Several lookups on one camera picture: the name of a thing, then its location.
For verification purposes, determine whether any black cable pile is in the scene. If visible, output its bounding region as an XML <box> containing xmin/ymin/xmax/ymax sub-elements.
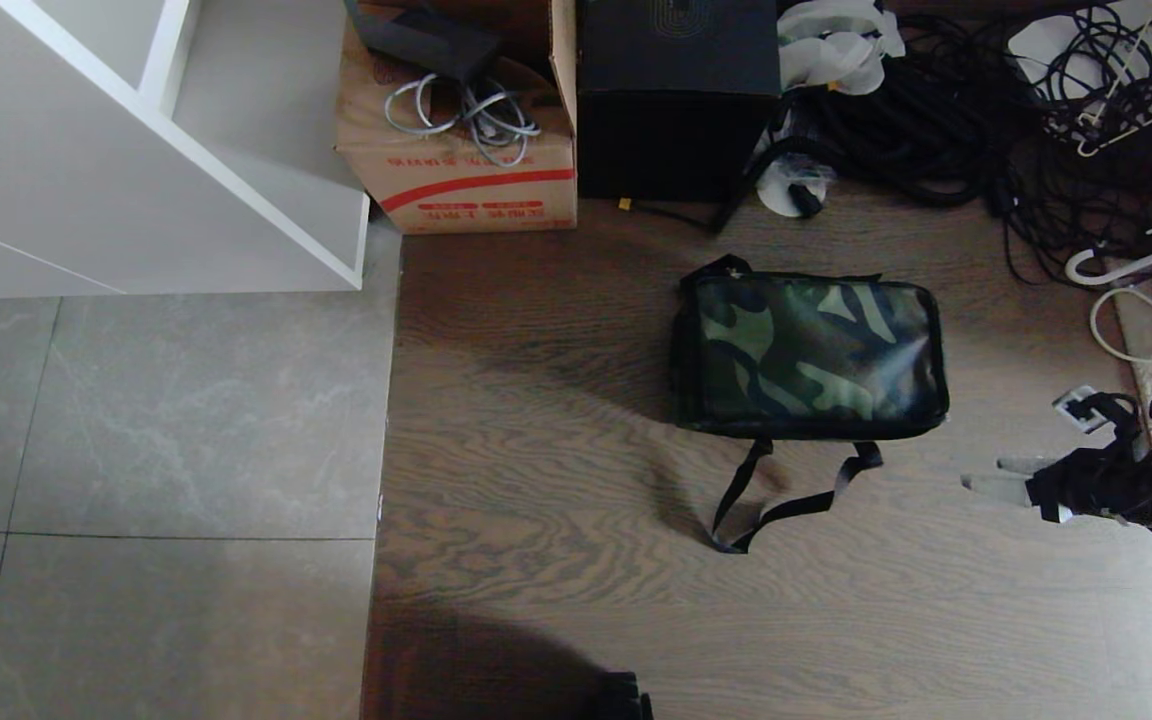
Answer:
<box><xmin>781</xmin><ymin>0</ymin><xmax>1152</xmax><ymax>293</ymax></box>

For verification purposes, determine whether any grey coiled cable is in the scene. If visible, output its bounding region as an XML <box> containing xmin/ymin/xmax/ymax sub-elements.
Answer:
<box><xmin>382</xmin><ymin>71</ymin><xmax>543</xmax><ymax>169</ymax></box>

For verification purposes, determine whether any cardboard box with red print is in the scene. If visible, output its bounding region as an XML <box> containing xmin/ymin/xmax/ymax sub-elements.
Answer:
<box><xmin>333</xmin><ymin>0</ymin><xmax>580</xmax><ymax>237</ymax></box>

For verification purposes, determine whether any black square box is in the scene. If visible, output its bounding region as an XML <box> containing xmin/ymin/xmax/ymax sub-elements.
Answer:
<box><xmin>575</xmin><ymin>0</ymin><xmax>783</xmax><ymax>205</ymax></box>

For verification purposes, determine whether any white round disc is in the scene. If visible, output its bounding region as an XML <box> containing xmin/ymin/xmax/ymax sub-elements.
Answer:
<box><xmin>755</xmin><ymin>158</ymin><xmax>831</xmax><ymax>219</ymax></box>

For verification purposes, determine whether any white board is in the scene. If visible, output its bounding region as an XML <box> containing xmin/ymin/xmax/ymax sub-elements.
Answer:
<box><xmin>1007</xmin><ymin>0</ymin><xmax>1152</xmax><ymax>113</ymax></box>

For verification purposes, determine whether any black flat device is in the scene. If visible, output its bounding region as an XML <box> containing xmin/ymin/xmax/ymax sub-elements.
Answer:
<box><xmin>343</xmin><ymin>0</ymin><xmax>503</xmax><ymax>85</ymax></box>

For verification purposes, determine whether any camouflage bag with black strap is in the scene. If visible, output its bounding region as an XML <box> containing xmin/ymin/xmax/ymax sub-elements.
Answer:
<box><xmin>669</xmin><ymin>254</ymin><xmax>951</xmax><ymax>555</ymax></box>

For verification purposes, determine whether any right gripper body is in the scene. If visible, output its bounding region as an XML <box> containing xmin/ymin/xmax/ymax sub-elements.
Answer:
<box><xmin>1026</xmin><ymin>442</ymin><xmax>1152</xmax><ymax>526</ymax></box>

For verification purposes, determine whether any white hook handle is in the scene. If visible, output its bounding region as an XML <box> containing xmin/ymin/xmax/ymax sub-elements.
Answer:
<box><xmin>1065</xmin><ymin>240</ymin><xmax>1152</xmax><ymax>289</ymax></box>

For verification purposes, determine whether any white cable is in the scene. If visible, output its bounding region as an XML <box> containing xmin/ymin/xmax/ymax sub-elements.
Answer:
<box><xmin>1088</xmin><ymin>286</ymin><xmax>1152</xmax><ymax>367</ymax></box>

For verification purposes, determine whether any white crumpled plastic bag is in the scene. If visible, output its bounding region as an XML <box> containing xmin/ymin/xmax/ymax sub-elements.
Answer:
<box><xmin>776</xmin><ymin>0</ymin><xmax>906</xmax><ymax>97</ymax></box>

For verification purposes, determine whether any white shelf cabinet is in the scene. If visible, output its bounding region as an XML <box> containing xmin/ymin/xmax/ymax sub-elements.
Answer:
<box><xmin>0</xmin><ymin>0</ymin><xmax>373</xmax><ymax>302</ymax></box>

